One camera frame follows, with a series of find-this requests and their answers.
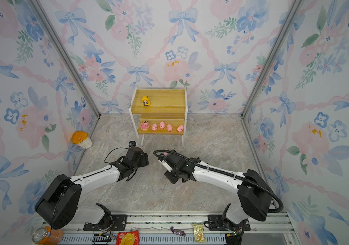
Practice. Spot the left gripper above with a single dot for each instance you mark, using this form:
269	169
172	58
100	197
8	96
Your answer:
145	160

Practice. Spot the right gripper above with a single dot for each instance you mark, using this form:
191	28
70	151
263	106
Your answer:
171	178

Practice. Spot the pink bear toy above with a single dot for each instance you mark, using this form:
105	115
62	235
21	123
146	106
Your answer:
145	125

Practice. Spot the yellow bear toy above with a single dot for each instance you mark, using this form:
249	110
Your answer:
146	101

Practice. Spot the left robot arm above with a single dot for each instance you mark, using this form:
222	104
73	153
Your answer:
59	205

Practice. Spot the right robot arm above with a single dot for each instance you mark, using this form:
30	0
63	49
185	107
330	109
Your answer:
256	198

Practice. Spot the wooden two-tier shelf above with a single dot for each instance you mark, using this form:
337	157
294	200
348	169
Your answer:
168	105

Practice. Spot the green snack packet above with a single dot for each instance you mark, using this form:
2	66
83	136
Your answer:
199	233

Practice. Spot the purple wrapped candy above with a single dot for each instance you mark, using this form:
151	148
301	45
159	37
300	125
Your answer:
178	232

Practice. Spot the red snack packet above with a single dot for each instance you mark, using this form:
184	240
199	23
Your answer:
128	238

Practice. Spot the orange soda can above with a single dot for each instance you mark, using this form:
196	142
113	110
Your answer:
47	236

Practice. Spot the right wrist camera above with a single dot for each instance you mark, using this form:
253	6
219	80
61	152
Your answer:
165	164

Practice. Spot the aluminium rail base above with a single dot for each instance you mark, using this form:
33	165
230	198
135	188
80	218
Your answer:
154	229

